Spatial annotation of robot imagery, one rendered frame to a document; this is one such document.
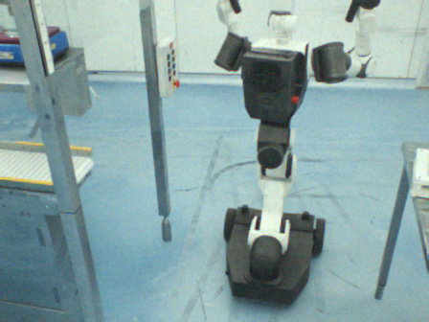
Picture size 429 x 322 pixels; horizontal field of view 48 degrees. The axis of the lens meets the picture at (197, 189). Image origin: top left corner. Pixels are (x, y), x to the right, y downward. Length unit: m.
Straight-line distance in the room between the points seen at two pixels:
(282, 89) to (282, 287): 1.00
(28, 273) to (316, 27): 3.82
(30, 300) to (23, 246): 0.33
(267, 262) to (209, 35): 3.31
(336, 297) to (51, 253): 1.48
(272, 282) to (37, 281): 1.11
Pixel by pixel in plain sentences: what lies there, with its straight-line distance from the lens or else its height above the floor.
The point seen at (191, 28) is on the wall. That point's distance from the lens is 5.26.
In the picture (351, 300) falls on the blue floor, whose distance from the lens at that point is 2.72.
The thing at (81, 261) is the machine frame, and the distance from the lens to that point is 1.91.
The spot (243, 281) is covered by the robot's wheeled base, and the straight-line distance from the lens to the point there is 2.49.
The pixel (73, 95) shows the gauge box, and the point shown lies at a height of 1.23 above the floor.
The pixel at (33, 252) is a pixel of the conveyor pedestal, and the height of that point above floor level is 0.58.
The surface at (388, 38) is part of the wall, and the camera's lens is 5.29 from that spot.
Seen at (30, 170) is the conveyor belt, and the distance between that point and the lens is 2.03.
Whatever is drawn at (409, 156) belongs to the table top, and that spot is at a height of 0.90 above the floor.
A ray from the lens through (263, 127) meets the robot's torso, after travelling 2.15.
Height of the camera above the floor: 1.89
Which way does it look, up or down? 33 degrees down
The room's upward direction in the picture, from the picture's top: 2 degrees counter-clockwise
